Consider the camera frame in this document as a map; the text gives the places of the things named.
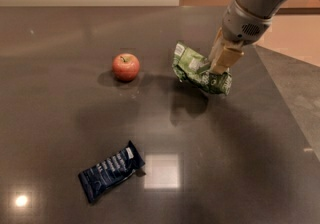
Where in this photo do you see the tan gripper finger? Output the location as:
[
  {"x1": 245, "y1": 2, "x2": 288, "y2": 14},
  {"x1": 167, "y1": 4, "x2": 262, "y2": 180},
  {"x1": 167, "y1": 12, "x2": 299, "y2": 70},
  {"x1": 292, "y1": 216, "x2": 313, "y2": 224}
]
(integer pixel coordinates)
[
  {"x1": 208, "y1": 28, "x2": 224, "y2": 62},
  {"x1": 210, "y1": 46, "x2": 244, "y2": 75}
]

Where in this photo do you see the green jalapeno chip bag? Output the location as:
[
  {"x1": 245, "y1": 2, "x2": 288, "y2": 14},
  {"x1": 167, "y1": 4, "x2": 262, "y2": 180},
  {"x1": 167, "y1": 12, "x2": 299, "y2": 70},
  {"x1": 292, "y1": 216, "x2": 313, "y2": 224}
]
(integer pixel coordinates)
[{"x1": 172, "y1": 42, "x2": 232, "y2": 95}]

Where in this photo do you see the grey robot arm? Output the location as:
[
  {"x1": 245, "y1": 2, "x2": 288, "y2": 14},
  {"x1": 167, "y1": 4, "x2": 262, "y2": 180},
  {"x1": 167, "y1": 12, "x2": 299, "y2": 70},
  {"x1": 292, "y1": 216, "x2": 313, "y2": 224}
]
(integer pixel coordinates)
[{"x1": 208, "y1": 0, "x2": 287, "y2": 74}]

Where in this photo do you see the red apple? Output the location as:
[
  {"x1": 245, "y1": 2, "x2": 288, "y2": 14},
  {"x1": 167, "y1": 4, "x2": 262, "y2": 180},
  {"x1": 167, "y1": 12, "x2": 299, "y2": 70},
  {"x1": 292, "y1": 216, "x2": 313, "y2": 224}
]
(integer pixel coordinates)
[{"x1": 112, "y1": 53, "x2": 140, "y2": 82}]

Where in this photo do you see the dark blue snack bar wrapper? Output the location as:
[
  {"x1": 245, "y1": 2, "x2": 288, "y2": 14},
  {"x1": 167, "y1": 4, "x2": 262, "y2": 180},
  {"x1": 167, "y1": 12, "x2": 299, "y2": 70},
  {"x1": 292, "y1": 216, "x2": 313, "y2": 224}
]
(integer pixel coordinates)
[{"x1": 78, "y1": 141, "x2": 145, "y2": 203}]

